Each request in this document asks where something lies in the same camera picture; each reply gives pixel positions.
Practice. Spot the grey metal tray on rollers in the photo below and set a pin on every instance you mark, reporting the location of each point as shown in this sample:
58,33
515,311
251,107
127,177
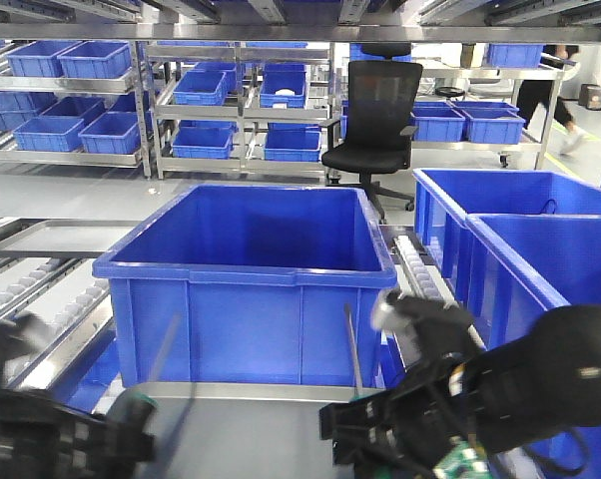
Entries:
65,238

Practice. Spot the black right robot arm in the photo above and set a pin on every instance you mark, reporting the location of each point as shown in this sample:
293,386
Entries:
546,382

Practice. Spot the blue bin right front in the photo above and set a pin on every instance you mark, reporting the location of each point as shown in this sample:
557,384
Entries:
523,266

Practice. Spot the blue bin right rear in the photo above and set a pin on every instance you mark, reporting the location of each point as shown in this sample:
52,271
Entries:
444,198

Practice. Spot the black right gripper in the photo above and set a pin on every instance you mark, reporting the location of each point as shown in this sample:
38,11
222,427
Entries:
412,426

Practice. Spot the metal shelf rack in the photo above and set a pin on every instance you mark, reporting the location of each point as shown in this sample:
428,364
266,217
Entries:
210,76

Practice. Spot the walking person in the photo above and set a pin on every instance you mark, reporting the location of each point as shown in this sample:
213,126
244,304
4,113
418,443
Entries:
533,93

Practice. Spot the black office chair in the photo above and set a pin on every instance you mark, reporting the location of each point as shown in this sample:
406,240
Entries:
381,95

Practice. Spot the blue bin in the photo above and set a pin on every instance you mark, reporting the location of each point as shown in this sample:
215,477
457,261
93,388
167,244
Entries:
523,266
444,198
260,275

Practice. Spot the blue bin front centre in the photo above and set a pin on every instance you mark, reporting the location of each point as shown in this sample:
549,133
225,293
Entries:
260,275

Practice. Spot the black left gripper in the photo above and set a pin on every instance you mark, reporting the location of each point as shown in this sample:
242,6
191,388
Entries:
43,438

